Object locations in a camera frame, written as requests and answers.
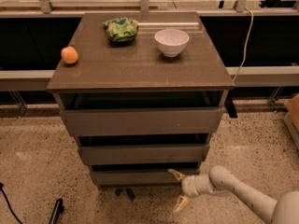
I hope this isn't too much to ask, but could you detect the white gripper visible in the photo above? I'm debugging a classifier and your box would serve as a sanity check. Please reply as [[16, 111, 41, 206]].
[[168, 169, 199, 213]]

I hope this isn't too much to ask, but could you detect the grey bottom drawer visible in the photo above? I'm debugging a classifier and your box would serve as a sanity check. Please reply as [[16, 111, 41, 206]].
[[89, 168, 201, 187]]

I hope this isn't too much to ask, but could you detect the grey drawer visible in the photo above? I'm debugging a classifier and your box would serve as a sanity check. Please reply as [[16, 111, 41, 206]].
[[89, 168, 201, 187], [61, 107, 224, 136], [78, 145, 209, 165]]

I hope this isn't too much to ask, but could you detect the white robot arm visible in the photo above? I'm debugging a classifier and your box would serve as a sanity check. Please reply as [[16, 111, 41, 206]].
[[168, 165, 299, 224]]

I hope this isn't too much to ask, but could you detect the grey middle drawer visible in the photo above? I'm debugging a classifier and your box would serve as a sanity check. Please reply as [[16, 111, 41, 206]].
[[78, 145, 209, 165]]

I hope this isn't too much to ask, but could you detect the grey top drawer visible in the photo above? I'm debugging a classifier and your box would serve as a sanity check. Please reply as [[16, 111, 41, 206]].
[[61, 107, 224, 136]]

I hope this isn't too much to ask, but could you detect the grey drawer cabinet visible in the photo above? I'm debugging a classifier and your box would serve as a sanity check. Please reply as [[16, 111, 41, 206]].
[[47, 12, 234, 175]]

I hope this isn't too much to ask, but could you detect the black object on floor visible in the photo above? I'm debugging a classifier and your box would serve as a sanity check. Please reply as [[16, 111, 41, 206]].
[[49, 198, 64, 224]]

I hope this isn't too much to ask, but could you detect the cardboard box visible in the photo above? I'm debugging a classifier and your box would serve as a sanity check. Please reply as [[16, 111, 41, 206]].
[[284, 94, 299, 149]]

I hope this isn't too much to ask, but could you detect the metal railing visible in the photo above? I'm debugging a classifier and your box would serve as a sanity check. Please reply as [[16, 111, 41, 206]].
[[0, 0, 299, 91]]

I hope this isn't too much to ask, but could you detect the white ceramic bowl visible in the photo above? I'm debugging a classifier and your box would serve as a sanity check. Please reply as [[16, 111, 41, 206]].
[[154, 29, 190, 57]]

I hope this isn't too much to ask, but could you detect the green chip bag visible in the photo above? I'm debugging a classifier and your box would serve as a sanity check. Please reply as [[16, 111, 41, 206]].
[[103, 17, 138, 42]]

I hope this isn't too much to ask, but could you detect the orange fruit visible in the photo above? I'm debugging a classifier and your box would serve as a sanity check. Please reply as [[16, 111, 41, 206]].
[[61, 47, 78, 64]]

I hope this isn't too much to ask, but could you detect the white hanging cable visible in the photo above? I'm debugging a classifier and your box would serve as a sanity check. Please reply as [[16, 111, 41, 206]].
[[232, 7, 255, 82]]

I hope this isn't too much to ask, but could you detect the black cable on floor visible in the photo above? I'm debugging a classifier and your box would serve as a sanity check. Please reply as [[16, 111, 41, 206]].
[[0, 182, 23, 224]]

